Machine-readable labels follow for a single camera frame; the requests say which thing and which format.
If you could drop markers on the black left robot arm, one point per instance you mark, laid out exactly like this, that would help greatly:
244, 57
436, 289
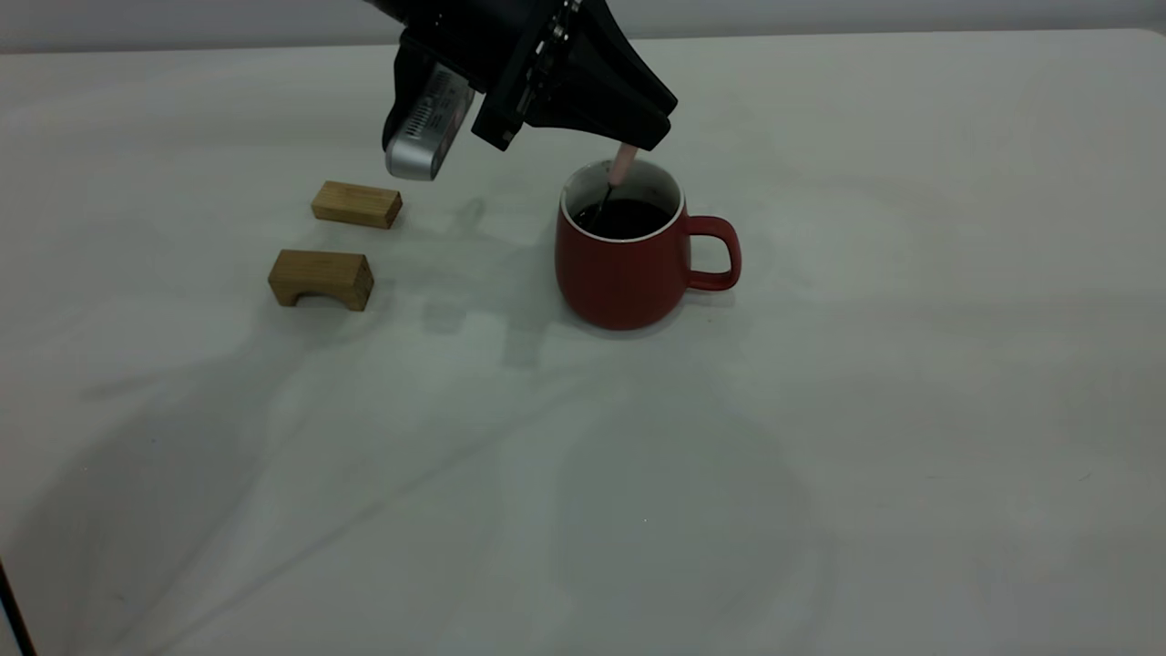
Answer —
401, 9

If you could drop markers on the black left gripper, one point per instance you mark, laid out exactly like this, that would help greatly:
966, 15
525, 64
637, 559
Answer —
501, 55

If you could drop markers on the flat rectangular wooden block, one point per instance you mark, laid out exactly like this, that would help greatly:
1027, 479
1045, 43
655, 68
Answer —
357, 204

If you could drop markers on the black coffee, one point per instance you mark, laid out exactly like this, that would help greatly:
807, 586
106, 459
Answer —
633, 220

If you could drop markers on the red ceramic mug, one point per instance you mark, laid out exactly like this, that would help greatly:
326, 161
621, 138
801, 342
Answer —
629, 278

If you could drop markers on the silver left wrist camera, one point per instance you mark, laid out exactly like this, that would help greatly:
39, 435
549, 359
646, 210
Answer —
428, 132

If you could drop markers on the arched wooden block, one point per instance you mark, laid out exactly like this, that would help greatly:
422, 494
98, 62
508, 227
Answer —
321, 269

